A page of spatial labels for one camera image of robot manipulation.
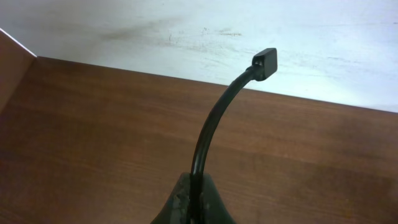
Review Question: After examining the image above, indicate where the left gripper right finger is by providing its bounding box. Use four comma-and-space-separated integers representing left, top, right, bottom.
201, 174, 236, 224

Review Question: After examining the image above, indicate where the thick black cable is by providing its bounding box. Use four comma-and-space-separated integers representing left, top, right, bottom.
188, 47, 278, 224

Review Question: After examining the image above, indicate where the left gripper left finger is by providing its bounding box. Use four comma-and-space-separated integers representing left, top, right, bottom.
151, 172, 190, 224

